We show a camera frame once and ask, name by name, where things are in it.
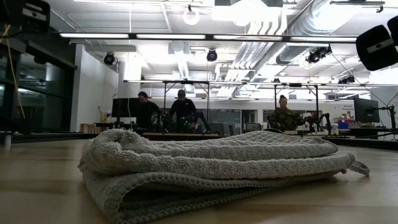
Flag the black aluminium table frame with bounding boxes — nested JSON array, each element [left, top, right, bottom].
[[0, 132, 398, 152]]

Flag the black computer monitor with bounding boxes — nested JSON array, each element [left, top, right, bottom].
[[354, 98, 381, 124], [111, 98, 141, 119]]

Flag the silver ceiling ducts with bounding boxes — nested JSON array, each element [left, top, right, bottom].
[[231, 0, 346, 71]]

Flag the black overhead box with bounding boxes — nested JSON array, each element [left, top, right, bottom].
[[214, 0, 284, 7]]

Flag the overhead LED light bar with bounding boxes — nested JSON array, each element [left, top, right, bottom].
[[58, 32, 358, 44]]

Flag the wooden crates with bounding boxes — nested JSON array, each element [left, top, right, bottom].
[[79, 123, 100, 134]]

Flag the yellow hanging cable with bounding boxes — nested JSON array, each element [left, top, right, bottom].
[[0, 23, 26, 119]]

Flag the black workstation frame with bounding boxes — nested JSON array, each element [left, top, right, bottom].
[[161, 80, 211, 134], [272, 82, 320, 134]]

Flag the white ring pendant lamp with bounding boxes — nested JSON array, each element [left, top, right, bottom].
[[182, 8, 200, 26]]

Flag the person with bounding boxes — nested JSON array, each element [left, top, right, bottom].
[[269, 95, 304, 132], [169, 89, 198, 131], [136, 91, 161, 131]]

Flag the grey office chair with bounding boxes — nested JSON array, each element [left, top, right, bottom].
[[244, 123, 262, 133]]

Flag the grey waffle microfiber towel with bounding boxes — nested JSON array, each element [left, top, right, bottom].
[[77, 129, 371, 224]]

